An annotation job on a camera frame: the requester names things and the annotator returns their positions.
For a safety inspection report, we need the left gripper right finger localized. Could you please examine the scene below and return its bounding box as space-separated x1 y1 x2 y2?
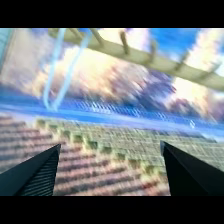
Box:
159 140 224 197

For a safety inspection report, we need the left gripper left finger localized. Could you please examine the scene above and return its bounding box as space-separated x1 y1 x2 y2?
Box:
0 143 62 197

